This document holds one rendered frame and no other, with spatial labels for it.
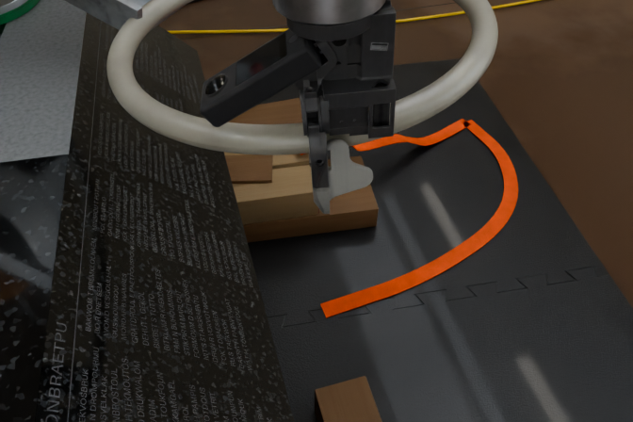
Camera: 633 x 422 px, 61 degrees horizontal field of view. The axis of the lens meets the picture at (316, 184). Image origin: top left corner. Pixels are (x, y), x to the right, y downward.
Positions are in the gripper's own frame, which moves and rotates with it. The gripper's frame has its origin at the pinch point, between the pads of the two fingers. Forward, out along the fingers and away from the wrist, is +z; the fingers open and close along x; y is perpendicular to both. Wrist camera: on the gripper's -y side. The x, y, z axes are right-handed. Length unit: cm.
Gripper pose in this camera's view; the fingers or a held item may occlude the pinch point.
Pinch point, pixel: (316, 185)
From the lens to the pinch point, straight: 56.5
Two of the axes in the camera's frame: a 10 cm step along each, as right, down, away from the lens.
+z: 0.5, 7.1, 7.0
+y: 10.0, -0.9, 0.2
